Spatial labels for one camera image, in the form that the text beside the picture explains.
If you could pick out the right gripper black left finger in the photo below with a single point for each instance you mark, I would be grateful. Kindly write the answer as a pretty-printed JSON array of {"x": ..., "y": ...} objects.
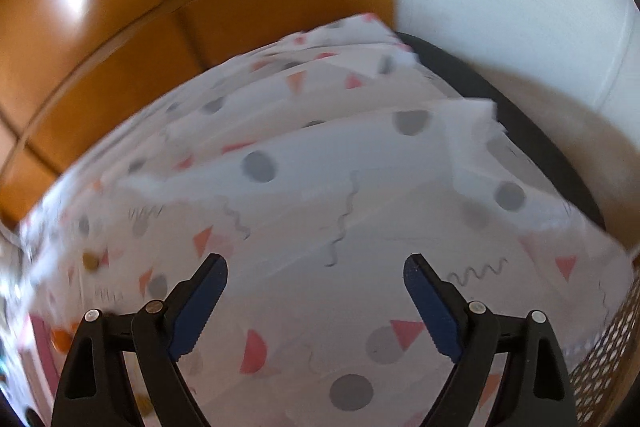
[{"x": 95, "y": 389}]

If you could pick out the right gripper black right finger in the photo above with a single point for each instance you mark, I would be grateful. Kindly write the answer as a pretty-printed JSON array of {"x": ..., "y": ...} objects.
[{"x": 534, "y": 389}]

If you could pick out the orange tangerine far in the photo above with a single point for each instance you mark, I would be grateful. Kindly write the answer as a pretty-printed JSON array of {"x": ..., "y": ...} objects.
[{"x": 61, "y": 340}]

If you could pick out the white patterned tablecloth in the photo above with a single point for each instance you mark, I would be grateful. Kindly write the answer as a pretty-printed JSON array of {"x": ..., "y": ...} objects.
[{"x": 315, "y": 166}]

